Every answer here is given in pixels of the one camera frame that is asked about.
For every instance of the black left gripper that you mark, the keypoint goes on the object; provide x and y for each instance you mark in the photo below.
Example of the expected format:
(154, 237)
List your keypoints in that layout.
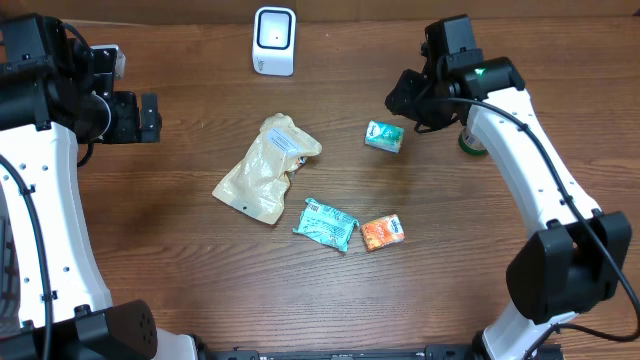
(132, 131)

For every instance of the green wet wipes pack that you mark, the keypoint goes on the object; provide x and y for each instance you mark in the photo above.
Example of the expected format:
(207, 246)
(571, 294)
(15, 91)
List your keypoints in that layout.
(326, 225)

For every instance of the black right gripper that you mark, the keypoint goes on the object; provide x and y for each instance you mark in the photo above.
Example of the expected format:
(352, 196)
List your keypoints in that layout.
(404, 103)

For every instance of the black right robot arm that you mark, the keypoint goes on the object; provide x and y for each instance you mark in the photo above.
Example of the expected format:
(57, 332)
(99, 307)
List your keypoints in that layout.
(574, 253)

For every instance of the beige paper pouch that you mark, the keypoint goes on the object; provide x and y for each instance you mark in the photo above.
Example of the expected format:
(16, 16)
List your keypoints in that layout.
(256, 186)

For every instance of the jar with dark red lid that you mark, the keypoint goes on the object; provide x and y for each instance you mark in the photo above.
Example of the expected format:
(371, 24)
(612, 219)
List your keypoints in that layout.
(470, 144)

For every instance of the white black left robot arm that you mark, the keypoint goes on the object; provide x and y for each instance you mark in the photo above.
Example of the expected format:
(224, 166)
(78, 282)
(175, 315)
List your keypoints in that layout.
(57, 104)

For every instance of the teal Kleenex tissue pack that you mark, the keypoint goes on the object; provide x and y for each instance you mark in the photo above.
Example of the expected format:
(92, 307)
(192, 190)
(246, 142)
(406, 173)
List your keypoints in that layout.
(384, 136)

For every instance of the orange Kleenex tissue pack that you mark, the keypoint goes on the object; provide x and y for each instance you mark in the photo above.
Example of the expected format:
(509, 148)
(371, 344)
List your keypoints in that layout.
(382, 232)

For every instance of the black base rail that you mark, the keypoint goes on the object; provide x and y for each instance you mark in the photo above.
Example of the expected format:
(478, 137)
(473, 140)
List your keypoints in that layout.
(340, 355)

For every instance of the white black barcode scanner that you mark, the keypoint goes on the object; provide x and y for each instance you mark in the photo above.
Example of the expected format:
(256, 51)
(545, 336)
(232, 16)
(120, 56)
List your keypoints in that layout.
(273, 45)

